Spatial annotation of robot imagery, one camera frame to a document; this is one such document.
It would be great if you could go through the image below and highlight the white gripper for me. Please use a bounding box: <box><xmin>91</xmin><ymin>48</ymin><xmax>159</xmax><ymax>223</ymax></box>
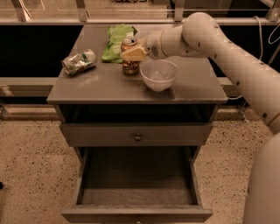
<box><xmin>121</xmin><ymin>31</ymin><xmax>166</xmax><ymax>61</ymax></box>

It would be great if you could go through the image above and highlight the orange soda can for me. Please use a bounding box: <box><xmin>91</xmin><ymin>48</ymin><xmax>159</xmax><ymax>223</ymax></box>
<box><xmin>121</xmin><ymin>37</ymin><xmax>139</xmax><ymax>75</ymax></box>

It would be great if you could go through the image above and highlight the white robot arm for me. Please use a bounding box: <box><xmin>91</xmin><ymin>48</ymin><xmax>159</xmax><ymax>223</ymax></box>
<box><xmin>121</xmin><ymin>12</ymin><xmax>280</xmax><ymax>224</ymax></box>

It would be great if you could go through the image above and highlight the crushed green white can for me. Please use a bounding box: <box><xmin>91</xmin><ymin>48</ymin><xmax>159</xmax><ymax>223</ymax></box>
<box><xmin>61</xmin><ymin>49</ymin><xmax>97</xmax><ymax>75</ymax></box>

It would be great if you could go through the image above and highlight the grey wooden drawer cabinet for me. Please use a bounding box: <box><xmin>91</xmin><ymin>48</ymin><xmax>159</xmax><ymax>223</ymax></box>
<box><xmin>46</xmin><ymin>24</ymin><xmax>228</xmax><ymax>164</ymax></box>

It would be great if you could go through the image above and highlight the round brass drawer knob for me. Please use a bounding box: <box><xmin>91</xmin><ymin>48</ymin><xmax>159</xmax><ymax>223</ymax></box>
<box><xmin>134</xmin><ymin>133</ymin><xmax>142</xmax><ymax>142</ymax></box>

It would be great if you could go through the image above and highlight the closed upper grey drawer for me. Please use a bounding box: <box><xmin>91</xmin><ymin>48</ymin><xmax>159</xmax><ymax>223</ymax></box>
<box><xmin>60</xmin><ymin>123</ymin><xmax>213</xmax><ymax>147</ymax></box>

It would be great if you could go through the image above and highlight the open grey drawer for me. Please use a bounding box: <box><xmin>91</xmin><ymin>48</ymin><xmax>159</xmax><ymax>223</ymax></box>
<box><xmin>62</xmin><ymin>147</ymin><xmax>213</xmax><ymax>224</ymax></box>

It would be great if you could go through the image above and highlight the green chip bag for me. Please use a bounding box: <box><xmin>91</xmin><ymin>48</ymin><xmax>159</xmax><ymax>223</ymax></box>
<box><xmin>101</xmin><ymin>24</ymin><xmax>137</xmax><ymax>63</ymax></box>

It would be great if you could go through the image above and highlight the white ceramic bowl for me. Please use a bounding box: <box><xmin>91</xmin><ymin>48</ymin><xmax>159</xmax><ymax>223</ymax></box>
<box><xmin>140</xmin><ymin>59</ymin><xmax>179</xmax><ymax>92</ymax></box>

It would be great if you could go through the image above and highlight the white cable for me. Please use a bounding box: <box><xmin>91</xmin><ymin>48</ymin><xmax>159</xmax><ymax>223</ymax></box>
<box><xmin>227</xmin><ymin>15</ymin><xmax>280</xmax><ymax>102</ymax></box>

